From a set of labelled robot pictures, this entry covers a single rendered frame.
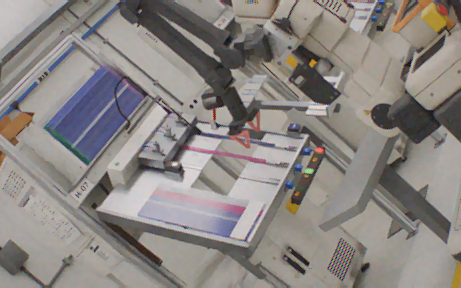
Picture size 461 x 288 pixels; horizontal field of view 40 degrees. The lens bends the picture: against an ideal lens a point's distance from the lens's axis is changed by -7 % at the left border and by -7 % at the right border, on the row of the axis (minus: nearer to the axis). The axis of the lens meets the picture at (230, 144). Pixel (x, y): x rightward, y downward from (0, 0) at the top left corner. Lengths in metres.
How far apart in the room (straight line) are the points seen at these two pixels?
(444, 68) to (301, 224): 1.51
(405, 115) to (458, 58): 0.32
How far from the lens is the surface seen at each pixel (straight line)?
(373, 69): 2.24
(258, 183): 2.86
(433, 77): 1.96
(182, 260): 4.80
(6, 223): 4.42
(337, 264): 3.28
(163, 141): 3.09
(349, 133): 3.99
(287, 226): 3.18
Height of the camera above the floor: 1.32
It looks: 7 degrees down
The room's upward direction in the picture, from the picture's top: 50 degrees counter-clockwise
